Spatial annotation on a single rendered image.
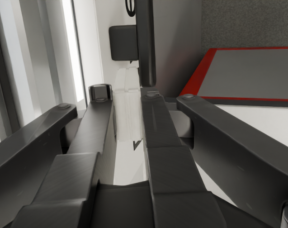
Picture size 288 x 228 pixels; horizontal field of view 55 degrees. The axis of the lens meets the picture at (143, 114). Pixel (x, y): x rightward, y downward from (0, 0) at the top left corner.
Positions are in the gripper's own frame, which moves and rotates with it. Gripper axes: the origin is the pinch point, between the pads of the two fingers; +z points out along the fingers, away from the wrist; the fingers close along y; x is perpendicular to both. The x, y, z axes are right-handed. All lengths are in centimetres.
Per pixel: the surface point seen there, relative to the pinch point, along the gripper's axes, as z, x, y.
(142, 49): 4.4, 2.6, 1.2
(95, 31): 3.9, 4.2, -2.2
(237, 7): 88, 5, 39
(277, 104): 15.4, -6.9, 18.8
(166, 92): 31.0, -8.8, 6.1
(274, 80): 31.9, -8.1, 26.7
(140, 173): 15.3, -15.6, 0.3
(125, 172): 6.1, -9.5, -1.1
